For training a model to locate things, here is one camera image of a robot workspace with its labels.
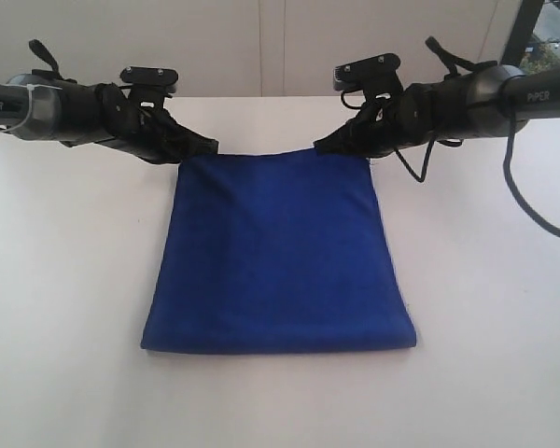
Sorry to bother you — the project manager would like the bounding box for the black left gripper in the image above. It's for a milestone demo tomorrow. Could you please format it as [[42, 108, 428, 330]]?
[[96, 83, 218, 164]]

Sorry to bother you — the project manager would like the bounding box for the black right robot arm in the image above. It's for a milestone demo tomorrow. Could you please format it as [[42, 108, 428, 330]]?
[[314, 64, 560, 159]]

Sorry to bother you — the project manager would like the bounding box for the blue microfiber towel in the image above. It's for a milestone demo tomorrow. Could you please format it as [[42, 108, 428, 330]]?
[[140, 149, 417, 355]]

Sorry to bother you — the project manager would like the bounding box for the right wrist camera, grey-black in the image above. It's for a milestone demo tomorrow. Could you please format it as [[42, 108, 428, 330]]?
[[333, 53, 403, 101]]

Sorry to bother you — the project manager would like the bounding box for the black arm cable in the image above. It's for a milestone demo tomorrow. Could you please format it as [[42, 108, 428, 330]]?
[[391, 35, 560, 244], [27, 39, 78, 85]]

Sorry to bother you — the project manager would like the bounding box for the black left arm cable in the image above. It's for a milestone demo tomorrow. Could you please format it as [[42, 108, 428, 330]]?
[[27, 39, 78, 85]]

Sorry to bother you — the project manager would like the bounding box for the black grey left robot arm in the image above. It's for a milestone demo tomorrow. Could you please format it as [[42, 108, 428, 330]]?
[[0, 66, 218, 164]]

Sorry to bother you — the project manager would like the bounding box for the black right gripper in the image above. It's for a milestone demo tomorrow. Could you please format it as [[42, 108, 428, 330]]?
[[314, 83, 443, 159]]

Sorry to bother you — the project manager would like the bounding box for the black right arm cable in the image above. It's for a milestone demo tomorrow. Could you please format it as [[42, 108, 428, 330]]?
[[391, 35, 560, 244]]

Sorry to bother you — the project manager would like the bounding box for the dark window frame post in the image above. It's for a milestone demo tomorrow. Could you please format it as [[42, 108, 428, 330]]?
[[499, 0, 545, 66]]

